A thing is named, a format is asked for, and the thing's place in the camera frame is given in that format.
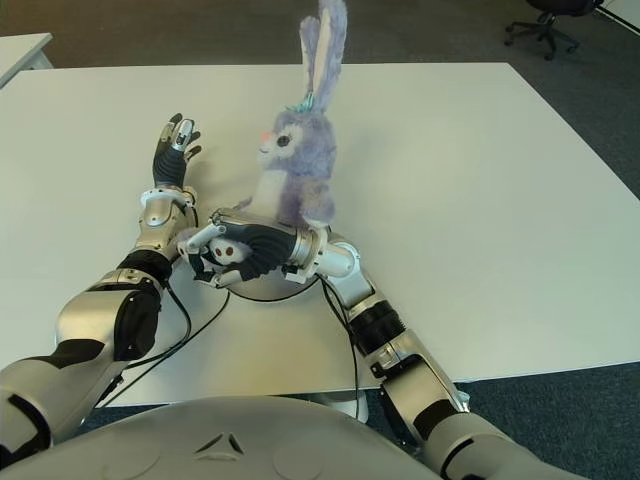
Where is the white plate black rim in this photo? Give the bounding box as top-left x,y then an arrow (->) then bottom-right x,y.
218,268 -> 322,303

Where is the white neighbouring desk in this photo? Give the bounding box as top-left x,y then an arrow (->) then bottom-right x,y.
0,32 -> 54,91

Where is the grey robot torso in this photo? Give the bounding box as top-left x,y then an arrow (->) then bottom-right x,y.
0,394 -> 439,480

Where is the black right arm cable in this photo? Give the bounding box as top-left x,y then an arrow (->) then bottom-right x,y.
319,278 -> 362,419

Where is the purple plush bunny doll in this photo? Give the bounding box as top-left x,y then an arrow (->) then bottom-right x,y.
202,0 -> 351,267

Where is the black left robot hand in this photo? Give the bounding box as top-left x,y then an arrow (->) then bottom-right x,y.
151,112 -> 202,190

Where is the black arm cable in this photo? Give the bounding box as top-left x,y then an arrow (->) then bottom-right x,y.
97,284 -> 232,404
319,278 -> 362,419

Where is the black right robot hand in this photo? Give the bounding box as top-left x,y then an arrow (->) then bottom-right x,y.
175,206 -> 301,289

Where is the grey table pedestal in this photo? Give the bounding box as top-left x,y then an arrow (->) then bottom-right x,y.
312,389 -> 371,422

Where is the black office chair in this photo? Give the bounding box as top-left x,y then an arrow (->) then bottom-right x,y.
502,0 -> 601,62

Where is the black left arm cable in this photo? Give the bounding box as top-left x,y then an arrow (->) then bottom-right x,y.
97,284 -> 232,404

